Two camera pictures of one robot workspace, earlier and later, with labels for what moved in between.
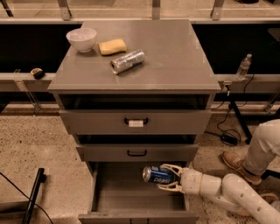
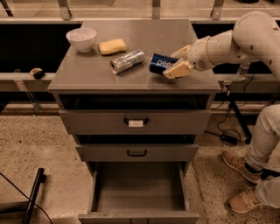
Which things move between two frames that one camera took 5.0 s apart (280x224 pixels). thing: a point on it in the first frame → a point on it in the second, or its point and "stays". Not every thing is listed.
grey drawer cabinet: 134,91 stays
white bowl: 82,38 stays
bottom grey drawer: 118,194 stays
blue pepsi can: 161,174 → 159,64
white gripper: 191,181 → 198,54
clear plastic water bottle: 243,68 stays
